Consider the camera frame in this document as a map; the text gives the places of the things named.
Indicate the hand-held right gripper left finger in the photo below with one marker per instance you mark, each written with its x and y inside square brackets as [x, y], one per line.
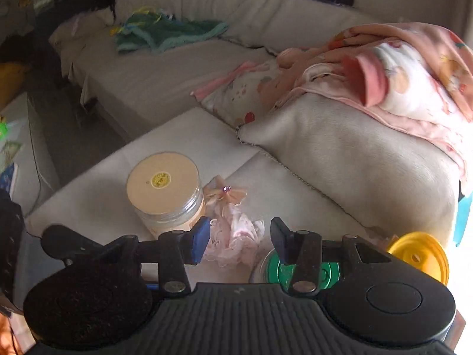
[199, 238]

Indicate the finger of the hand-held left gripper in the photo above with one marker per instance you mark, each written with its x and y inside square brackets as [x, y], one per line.
[66, 242]

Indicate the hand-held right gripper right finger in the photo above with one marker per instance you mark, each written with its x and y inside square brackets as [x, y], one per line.
[279, 240]

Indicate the pink lace scrunchie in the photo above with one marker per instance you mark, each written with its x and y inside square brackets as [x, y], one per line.
[232, 225]

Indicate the green lid glass jar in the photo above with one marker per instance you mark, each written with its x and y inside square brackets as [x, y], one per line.
[266, 270]

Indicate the clear powder jar beige label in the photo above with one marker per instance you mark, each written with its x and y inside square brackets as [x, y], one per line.
[162, 188]

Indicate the stack of printed papers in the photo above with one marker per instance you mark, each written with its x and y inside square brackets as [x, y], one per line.
[7, 155]

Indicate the beige cushion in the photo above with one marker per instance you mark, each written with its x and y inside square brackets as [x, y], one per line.
[351, 162]

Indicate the yellow rubber massage hammer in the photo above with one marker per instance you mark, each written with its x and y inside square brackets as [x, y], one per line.
[421, 255]

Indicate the printed pillow pink trim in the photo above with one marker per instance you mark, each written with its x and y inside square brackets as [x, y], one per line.
[236, 88]

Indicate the yellow cushion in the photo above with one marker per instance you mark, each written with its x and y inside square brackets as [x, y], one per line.
[11, 85]

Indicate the beige sofa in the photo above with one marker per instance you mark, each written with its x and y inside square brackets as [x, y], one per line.
[166, 74]

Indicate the pink printed blanket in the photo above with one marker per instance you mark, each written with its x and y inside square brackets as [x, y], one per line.
[399, 70]

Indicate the green knitted cloth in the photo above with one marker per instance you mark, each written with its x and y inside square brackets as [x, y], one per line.
[166, 31]

